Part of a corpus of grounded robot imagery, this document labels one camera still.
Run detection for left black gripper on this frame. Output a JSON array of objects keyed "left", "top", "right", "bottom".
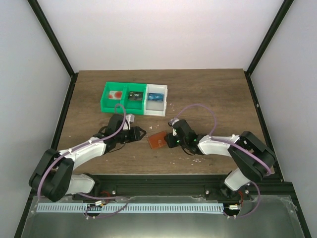
[{"left": 116, "top": 126, "right": 147, "bottom": 144}]

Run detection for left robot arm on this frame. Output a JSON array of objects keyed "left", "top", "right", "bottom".
[{"left": 29, "top": 114, "right": 147, "bottom": 202}]

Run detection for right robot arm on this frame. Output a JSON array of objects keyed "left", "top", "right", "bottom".
[{"left": 164, "top": 119, "right": 277, "bottom": 200}]

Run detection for blue card in bin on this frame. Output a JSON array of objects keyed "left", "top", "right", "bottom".
[{"left": 147, "top": 93, "right": 164, "bottom": 102}]

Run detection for black card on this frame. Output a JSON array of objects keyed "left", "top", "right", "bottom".
[{"left": 128, "top": 91, "right": 144, "bottom": 101}]

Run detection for red white card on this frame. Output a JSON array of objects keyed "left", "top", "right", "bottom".
[{"left": 108, "top": 90, "right": 122, "bottom": 100}]

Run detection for white bin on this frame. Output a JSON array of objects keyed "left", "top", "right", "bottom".
[{"left": 144, "top": 84, "right": 168, "bottom": 117}]

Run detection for green bin middle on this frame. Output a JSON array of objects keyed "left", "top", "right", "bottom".
[{"left": 121, "top": 83, "right": 147, "bottom": 115}]

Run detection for green bin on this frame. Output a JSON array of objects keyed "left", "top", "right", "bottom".
[
  {"left": 121, "top": 83, "right": 147, "bottom": 115},
  {"left": 100, "top": 82, "right": 126, "bottom": 113}
]

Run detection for green bin left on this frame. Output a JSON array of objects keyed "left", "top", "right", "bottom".
[{"left": 100, "top": 82, "right": 126, "bottom": 113}]

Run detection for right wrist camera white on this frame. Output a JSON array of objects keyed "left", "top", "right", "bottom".
[{"left": 168, "top": 118, "right": 179, "bottom": 136}]

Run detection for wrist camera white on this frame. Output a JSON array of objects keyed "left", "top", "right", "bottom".
[
  {"left": 123, "top": 114, "right": 135, "bottom": 130},
  {"left": 168, "top": 118, "right": 179, "bottom": 136}
]

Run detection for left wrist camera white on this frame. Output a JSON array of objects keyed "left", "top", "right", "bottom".
[{"left": 123, "top": 114, "right": 135, "bottom": 130}]

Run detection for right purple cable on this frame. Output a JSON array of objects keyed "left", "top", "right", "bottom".
[{"left": 173, "top": 104, "right": 273, "bottom": 219}]

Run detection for black aluminium front rail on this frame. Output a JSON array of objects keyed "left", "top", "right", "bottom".
[{"left": 71, "top": 174, "right": 293, "bottom": 201}]

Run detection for light blue cable duct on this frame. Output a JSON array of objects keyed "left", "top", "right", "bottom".
[{"left": 36, "top": 203, "right": 224, "bottom": 214}]

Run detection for left black frame post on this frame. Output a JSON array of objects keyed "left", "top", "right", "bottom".
[{"left": 27, "top": 0, "right": 75, "bottom": 78}]

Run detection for black frame post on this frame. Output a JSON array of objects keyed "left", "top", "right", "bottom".
[
  {"left": 27, "top": 0, "right": 75, "bottom": 78},
  {"left": 246, "top": 0, "right": 295, "bottom": 75}
]

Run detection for right black frame post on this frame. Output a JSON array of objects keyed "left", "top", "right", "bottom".
[{"left": 246, "top": 0, "right": 295, "bottom": 75}]

